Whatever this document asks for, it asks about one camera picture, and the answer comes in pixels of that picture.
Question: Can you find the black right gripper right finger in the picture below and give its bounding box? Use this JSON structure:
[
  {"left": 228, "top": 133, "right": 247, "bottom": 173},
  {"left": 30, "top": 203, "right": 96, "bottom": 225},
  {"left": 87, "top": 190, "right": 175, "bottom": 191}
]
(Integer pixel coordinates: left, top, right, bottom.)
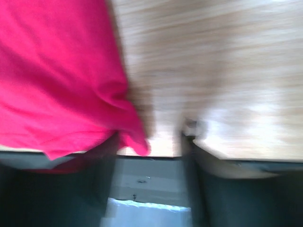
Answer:
[{"left": 181, "top": 119, "right": 303, "bottom": 227}]

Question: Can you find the red polo shirt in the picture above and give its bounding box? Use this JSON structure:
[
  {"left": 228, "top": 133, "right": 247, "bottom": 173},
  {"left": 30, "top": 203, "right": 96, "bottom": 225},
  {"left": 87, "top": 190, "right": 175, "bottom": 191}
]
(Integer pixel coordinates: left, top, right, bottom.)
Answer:
[{"left": 0, "top": 0, "right": 150, "bottom": 160}]

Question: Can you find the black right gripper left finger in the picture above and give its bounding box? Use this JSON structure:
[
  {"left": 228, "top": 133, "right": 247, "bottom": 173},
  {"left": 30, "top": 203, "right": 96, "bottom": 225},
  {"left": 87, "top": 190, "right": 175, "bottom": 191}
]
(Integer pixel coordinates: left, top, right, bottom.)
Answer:
[{"left": 0, "top": 133, "right": 118, "bottom": 227}]

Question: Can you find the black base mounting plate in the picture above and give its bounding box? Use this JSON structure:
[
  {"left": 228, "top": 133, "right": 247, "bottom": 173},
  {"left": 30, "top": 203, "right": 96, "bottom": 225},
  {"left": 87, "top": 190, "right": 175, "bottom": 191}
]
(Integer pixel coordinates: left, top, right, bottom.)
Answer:
[{"left": 0, "top": 151, "right": 303, "bottom": 201}]

